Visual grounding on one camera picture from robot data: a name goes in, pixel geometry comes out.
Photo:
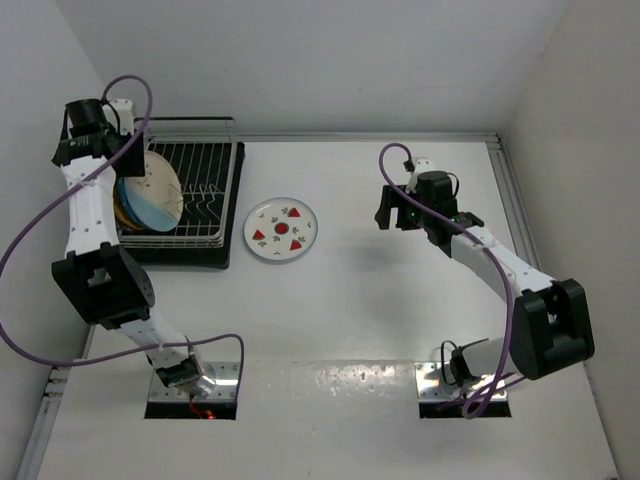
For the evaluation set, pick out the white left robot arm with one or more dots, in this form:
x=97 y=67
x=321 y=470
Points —
x=106 y=285

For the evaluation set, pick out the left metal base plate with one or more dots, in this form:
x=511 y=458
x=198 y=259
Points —
x=219 y=385

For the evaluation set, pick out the yellow polka dot plate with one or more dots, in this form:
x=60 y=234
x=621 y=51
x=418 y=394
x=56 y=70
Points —
x=120 y=214

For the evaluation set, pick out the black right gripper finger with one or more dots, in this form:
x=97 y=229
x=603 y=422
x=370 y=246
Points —
x=389 y=200
x=405 y=216

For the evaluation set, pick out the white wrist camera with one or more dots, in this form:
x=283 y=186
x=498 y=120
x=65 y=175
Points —
x=417 y=168
x=120 y=114

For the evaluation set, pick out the silver wire dish rack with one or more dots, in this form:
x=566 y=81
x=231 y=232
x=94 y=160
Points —
x=203 y=152

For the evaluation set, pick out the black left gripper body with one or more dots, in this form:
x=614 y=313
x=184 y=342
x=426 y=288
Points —
x=110 y=134

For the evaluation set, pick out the metal base plate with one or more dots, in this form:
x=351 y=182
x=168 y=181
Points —
x=435 y=383
x=219 y=385

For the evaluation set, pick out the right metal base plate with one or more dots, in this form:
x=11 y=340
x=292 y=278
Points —
x=435 y=383

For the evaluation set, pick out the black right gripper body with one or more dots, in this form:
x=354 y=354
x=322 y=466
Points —
x=424 y=216

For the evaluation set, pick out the white watermelon pattern plate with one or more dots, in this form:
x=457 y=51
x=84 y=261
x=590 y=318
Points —
x=280 y=230

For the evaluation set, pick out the teal polka dot plate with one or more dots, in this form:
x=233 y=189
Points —
x=135 y=222

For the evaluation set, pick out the black drip tray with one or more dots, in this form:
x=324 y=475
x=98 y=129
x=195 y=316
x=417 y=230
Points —
x=216 y=258

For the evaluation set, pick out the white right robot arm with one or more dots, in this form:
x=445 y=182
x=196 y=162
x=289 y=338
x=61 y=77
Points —
x=550 y=321

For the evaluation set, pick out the cream blue leaf plate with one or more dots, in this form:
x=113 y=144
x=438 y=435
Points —
x=154 y=201

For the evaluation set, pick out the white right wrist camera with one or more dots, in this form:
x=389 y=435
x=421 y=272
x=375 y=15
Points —
x=417 y=168

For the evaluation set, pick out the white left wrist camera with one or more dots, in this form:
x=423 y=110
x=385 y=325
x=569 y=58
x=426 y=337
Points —
x=120 y=114

